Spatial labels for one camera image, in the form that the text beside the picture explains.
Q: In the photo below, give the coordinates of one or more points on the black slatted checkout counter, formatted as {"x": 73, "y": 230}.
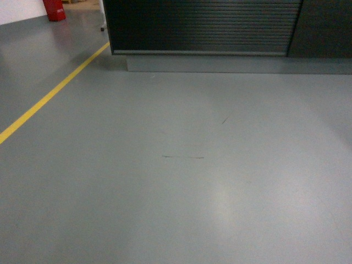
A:
{"x": 279, "y": 37}

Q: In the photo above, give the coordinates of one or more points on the red fire extinguisher box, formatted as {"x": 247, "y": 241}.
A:
{"x": 54, "y": 9}

